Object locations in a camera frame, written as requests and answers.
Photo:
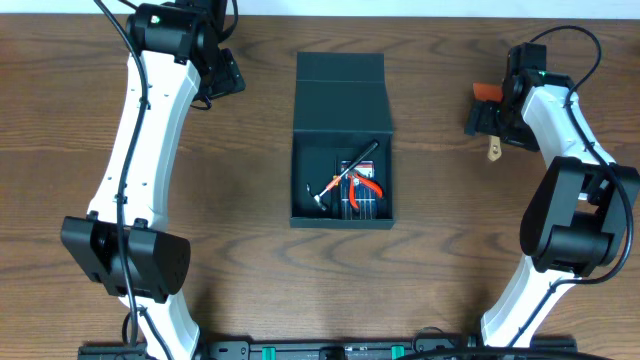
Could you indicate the black gift box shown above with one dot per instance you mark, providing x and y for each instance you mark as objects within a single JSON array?
[{"x": 341, "y": 105}]

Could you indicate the orange scraper wooden handle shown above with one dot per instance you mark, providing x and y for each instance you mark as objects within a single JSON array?
[{"x": 490, "y": 92}]

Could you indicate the small claw hammer black grip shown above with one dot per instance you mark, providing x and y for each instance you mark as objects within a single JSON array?
[{"x": 353, "y": 164}]

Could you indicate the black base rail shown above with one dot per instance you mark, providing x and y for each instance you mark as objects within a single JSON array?
[{"x": 243, "y": 350}]

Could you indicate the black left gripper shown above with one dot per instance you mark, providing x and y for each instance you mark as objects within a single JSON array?
[{"x": 228, "y": 76}]

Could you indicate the precision screwdriver set case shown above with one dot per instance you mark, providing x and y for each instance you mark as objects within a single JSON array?
[{"x": 367, "y": 199}]

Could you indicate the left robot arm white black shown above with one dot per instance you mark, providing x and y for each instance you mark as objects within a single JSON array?
[{"x": 177, "y": 62}]

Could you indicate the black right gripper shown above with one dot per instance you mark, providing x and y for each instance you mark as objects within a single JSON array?
[{"x": 478, "y": 119}]

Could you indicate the red handled cutting pliers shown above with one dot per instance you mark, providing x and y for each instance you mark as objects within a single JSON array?
[{"x": 358, "y": 180}]

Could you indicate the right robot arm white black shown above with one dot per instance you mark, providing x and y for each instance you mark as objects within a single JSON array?
[{"x": 578, "y": 215}]

